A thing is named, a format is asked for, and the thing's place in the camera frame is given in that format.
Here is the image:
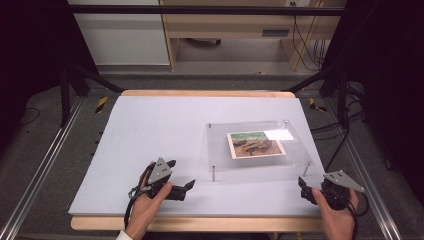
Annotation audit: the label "thin black floor cable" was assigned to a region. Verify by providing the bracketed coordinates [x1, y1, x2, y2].
[17, 106, 41, 128]

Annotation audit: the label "pale grey table board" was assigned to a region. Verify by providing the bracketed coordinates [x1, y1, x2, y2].
[68, 95, 326, 218]

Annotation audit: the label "printed photo card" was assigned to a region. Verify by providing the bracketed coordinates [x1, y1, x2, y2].
[226, 130, 287, 160]

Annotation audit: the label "yellow cable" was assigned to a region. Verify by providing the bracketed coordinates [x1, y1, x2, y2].
[293, 0, 325, 72]

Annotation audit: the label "black horizontal frame bar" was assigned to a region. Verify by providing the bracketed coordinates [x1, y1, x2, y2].
[63, 4, 348, 17]

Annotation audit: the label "dark curtain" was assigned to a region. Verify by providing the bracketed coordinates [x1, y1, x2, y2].
[0, 0, 100, 154]
[319, 0, 424, 209]

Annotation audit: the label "yellow black floor tape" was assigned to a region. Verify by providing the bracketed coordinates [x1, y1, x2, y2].
[308, 97, 328, 113]
[95, 96, 110, 115]

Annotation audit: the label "clear acrylic plate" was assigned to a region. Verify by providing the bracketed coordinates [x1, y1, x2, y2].
[199, 119, 316, 173]

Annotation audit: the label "person's right hand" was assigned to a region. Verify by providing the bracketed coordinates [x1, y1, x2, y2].
[311, 188, 360, 240]

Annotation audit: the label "person's left hand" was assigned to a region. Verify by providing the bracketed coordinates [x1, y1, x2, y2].
[124, 162, 174, 240]

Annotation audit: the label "white cabinet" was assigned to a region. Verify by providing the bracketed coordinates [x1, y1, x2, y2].
[67, 0, 171, 66]

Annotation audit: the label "wooden table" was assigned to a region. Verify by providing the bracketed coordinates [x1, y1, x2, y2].
[70, 89, 325, 233]

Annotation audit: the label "aluminium floor rail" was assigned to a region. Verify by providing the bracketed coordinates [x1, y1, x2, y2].
[324, 97, 403, 240]
[0, 96, 85, 240]

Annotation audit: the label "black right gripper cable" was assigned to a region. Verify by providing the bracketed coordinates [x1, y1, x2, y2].
[344, 190, 371, 240]

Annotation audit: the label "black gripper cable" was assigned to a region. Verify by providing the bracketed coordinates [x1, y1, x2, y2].
[123, 165, 155, 231]
[344, 190, 371, 240]

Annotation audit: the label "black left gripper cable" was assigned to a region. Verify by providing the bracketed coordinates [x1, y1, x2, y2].
[123, 165, 155, 231]

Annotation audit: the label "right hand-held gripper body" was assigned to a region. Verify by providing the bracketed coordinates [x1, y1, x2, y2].
[300, 169, 366, 212]

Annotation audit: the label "black hanging cables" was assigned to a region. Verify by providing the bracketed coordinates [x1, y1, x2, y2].
[291, 14, 330, 72]

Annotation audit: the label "wooden desk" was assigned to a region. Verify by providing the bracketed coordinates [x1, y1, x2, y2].
[159, 0, 348, 72]

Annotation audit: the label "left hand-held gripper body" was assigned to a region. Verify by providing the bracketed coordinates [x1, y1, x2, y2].
[145, 157, 188, 202]

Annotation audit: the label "white shirt cuff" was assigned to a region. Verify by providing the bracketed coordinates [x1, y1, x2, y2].
[115, 229, 135, 240]

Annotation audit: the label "black metal stand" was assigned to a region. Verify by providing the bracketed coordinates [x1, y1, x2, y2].
[59, 62, 125, 128]
[286, 63, 350, 130]

